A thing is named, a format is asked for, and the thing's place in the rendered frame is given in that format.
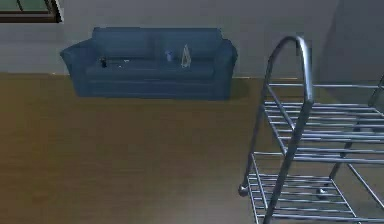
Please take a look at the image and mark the blue sofa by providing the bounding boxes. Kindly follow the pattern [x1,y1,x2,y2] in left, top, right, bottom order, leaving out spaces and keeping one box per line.
[59,26,239,101]

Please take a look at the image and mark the dark framed window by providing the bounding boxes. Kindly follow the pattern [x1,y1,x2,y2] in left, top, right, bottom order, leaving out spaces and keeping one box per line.
[0,0,64,24]

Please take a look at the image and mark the grey metal wire shelf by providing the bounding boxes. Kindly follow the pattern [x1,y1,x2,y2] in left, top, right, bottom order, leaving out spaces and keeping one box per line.
[237,35,384,224]

